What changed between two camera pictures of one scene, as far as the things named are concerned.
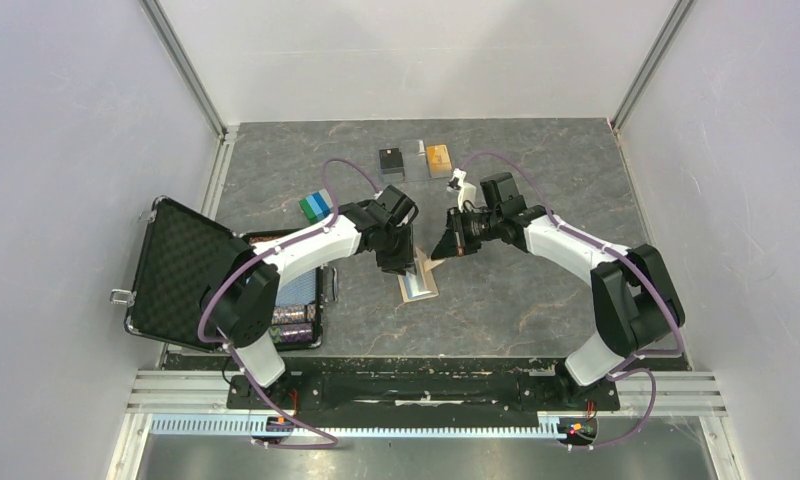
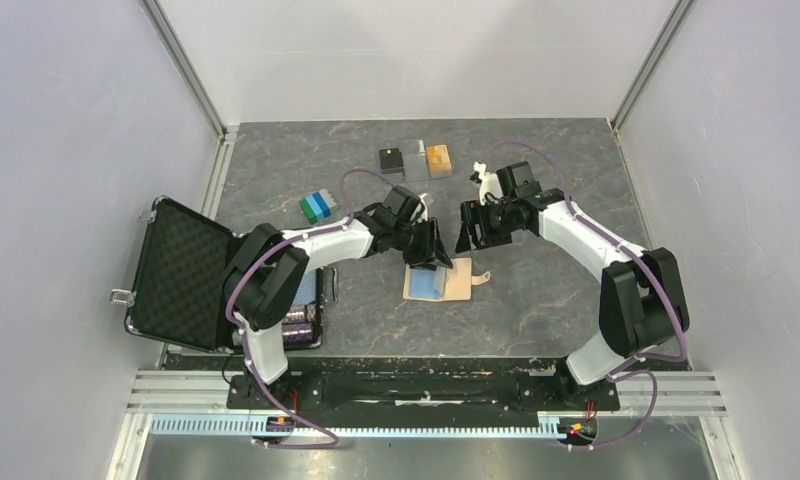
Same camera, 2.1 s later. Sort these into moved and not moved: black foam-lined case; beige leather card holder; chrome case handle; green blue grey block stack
Moved: beige leather card holder
Not moved: green blue grey block stack; chrome case handle; black foam-lined case
